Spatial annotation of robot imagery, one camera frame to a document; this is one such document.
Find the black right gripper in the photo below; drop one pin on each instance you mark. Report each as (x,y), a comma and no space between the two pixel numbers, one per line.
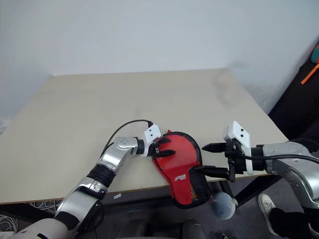
(235,154)

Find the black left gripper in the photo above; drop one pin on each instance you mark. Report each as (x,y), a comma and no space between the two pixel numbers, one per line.
(153,150)

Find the red and black paddle case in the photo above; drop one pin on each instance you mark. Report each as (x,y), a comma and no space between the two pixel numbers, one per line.
(179,154)

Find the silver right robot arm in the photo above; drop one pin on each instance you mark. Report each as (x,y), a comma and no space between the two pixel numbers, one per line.
(294,174)

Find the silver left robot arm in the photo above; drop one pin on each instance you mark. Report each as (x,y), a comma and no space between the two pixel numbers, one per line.
(114,154)

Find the grey fuzzy pompom pendant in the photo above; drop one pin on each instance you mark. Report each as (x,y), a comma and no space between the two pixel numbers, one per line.
(223,205)

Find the white sneaker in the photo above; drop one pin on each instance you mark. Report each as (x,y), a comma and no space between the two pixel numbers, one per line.
(265,204)

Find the small white table label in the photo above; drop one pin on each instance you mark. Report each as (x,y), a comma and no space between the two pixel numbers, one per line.
(117,196)

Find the black trouser leg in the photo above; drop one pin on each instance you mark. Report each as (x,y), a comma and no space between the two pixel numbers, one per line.
(286,221)

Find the black fabric object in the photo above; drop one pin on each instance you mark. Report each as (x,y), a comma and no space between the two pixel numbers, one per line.
(296,112)

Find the orange and teal tool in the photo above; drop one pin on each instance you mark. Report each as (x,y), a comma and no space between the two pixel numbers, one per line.
(309,74)

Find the teal rounded object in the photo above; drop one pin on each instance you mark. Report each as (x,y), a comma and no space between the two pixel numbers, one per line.
(316,55)

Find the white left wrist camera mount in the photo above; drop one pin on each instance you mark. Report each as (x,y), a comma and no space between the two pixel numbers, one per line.
(153,133)

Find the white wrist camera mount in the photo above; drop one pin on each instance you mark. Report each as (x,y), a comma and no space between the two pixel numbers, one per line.
(153,133)
(239,133)

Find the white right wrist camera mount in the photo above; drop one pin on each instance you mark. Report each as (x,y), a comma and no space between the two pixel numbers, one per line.
(239,133)

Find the black metal table frame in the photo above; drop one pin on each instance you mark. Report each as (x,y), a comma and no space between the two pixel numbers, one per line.
(259,188)

